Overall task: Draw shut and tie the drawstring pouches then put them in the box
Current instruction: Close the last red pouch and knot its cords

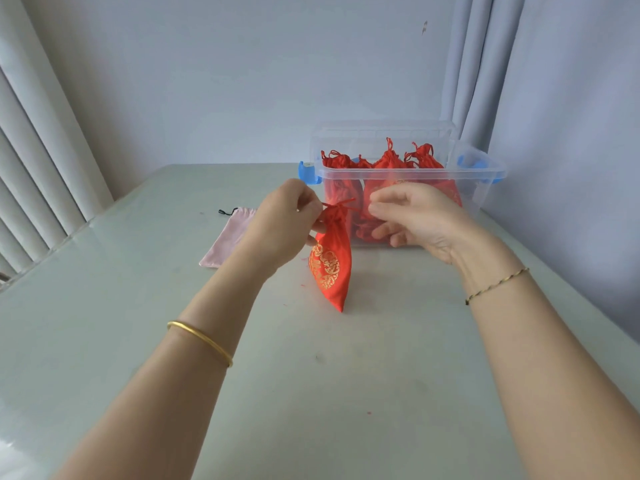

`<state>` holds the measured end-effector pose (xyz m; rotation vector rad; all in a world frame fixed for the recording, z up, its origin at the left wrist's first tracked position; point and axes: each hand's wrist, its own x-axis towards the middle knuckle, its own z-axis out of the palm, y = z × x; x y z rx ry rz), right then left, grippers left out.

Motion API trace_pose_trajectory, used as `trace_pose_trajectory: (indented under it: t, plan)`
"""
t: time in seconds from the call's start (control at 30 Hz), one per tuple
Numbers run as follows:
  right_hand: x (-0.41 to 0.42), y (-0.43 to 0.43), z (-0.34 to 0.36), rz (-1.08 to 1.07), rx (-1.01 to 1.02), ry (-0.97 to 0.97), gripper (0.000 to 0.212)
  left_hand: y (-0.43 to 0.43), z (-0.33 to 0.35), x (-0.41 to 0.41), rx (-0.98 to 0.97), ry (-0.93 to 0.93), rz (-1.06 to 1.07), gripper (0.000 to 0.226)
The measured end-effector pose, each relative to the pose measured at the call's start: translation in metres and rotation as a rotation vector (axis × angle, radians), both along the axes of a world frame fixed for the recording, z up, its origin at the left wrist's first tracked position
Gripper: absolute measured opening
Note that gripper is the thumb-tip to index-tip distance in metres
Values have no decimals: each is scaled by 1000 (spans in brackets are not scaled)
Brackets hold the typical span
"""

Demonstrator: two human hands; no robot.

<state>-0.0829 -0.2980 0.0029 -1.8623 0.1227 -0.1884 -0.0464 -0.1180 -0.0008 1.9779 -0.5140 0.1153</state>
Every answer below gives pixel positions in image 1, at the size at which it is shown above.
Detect person's left hand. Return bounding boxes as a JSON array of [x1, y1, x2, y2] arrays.
[[239, 178, 325, 281]]

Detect person's right hand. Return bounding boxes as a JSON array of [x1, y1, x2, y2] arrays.
[[368, 182, 483, 265]]

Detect pink drawstring pouch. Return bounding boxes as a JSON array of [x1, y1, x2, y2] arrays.
[[199, 206, 259, 269]]

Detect red pouch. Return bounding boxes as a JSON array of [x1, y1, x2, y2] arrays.
[[307, 197, 359, 313]]

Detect red pouches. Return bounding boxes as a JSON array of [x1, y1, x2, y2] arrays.
[[319, 137, 463, 244]]

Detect clear plastic storage box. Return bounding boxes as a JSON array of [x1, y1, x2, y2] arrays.
[[298, 139, 507, 248]]

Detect person's right forearm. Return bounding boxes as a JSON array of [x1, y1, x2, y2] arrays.
[[449, 229, 640, 480]]

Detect person's left forearm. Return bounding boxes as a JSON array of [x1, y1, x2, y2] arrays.
[[55, 249, 269, 480]]

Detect gold bangle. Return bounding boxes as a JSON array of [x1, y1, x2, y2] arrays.
[[167, 320, 235, 369]]

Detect grey curtain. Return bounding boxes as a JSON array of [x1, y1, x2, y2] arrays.
[[439, 0, 640, 343]]

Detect white vertical blinds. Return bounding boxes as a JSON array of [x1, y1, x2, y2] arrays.
[[0, 0, 115, 291]]

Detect thin braided bracelet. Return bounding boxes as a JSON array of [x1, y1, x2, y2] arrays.
[[465, 267, 531, 306]]

